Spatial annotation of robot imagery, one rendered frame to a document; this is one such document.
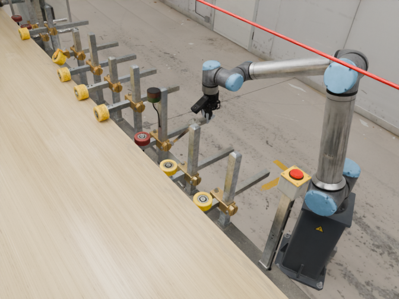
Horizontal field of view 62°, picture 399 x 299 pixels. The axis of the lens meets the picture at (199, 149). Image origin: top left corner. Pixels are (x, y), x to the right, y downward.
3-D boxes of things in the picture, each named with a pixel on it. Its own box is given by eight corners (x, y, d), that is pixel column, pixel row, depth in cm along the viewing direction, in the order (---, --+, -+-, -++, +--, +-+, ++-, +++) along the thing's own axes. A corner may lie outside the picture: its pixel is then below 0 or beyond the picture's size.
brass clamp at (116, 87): (113, 81, 204) (111, 74, 201) (123, 91, 197) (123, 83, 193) (103, 84, 201) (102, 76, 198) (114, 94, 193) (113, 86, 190)
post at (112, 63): (120, 124, 217) (113, 54, 186) (123, 127, 215) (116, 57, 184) (115, 126, 215) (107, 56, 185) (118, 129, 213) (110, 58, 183)
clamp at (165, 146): (157, 136, 182) (157, 129, 179) (171, 149, 174) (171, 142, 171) (148, 140, 179) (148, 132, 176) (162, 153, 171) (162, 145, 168)
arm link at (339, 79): (346, 204, 166) (375, 54, 126) (332, 225, 155) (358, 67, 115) (316, 192, 175) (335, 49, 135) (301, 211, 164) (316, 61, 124)
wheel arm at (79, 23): (87, 23, 274) (86, 18, 271) (89, 24, 271) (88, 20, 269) (23, 34, 248) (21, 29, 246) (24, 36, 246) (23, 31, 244)
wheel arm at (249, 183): (263, 173, 166) (265, 167, 164) (269, 177, 164) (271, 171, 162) (195, 213, 144) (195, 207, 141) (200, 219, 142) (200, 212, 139)
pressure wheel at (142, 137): (145, 146, 178) (144, 129, 171) (154, 153, 174) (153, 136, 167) (132, 151, 174) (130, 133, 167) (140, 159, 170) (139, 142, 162)
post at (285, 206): (265, 257, 142) (290, 183, 113) (273, 266, 139) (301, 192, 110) (257, 263, 139) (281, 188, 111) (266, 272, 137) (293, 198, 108)
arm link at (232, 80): (247, 71, 167) (227, 63, 173) (234, 78, 160) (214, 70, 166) (244, 88, 173) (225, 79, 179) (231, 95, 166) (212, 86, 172)
